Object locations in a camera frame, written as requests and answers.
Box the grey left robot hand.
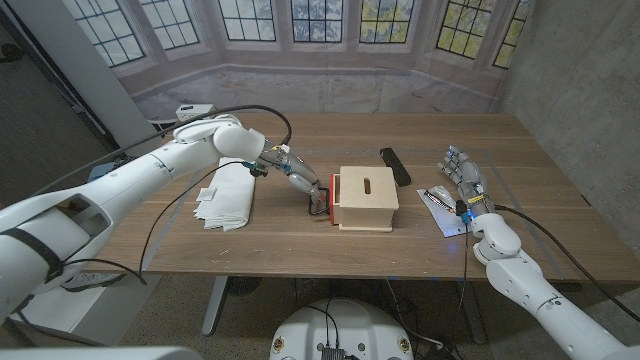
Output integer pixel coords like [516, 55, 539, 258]
[259, 147, 331, 214]

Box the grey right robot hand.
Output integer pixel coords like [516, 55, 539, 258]
[437, 145, 496, 216]

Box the light wooden box with slot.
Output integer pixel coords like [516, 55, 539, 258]
[338, 165, 401, 233]

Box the white folded towel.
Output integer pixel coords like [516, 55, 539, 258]
[193, 156, 259, 233]

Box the black phone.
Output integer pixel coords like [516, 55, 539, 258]
[378, 146, 413, 188]

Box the white power box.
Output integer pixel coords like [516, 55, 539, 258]
[174, 103, 216, 123]

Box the dark pen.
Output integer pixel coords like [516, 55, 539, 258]
[423, 189, 451, 212]

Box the white paper sheet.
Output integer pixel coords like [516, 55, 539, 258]
[416, 187, 476, 239]

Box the printed window backdrop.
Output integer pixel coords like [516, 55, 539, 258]
[62, 0, 534, 119]

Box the black round device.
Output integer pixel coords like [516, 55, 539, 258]
[227, 276, 264, 299]

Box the grey metal table leg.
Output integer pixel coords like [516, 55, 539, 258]
[457, 282, 489, 346]
[201, 275, 229, 337]

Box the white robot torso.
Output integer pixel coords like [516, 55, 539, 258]
[269, 298, 415, 360]

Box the white floor plate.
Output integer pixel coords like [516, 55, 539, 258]
[9, 272, 161, 346]

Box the white robot body edge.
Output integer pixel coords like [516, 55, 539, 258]
[0, 346, 204, 360]

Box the dark perforated panel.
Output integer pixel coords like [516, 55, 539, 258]
[0, 9, 119, 206]

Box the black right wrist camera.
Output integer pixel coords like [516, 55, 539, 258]
[454, 199, 474, 224]

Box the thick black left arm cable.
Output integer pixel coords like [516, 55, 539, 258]
[29, 103, 294, 199]

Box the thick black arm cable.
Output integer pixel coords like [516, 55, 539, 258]
[29, 103, 294, 199]
[492, 203, 640, 324]

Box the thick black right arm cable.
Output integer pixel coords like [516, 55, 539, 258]
[492, 203, 640, 324]

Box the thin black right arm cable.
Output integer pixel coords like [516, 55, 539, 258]
[452, 224, 501, 360]

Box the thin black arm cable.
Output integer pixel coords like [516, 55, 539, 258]
[64, 159, 256, 286]
[452, 224, 501, 360]

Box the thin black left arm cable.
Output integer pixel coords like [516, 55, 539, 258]
[64, 159, 256, 286]

